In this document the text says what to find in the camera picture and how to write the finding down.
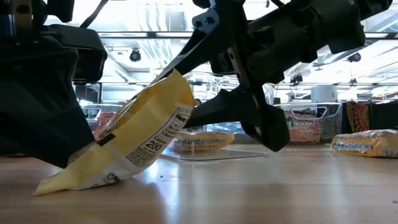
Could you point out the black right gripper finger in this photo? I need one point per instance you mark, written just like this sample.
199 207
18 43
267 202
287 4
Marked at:
227 107
202 53

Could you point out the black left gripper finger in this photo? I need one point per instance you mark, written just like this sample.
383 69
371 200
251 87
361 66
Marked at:
37 109

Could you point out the yellow Maruchan noodle pack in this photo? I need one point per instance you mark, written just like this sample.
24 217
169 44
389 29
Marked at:
367 144
202 141
140 133

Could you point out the black Fire Noodle pack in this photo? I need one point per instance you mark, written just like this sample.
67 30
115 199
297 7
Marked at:
304 132

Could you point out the black ceiling spotlight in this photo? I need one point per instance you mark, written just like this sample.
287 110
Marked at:
297 78
354 57
135 55

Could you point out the white box unit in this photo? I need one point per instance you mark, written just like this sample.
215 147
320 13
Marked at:
323 93

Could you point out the orange patterned cloth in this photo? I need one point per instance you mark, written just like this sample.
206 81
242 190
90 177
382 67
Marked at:
357 116

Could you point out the black cabinet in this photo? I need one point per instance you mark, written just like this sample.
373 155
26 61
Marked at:
385 115

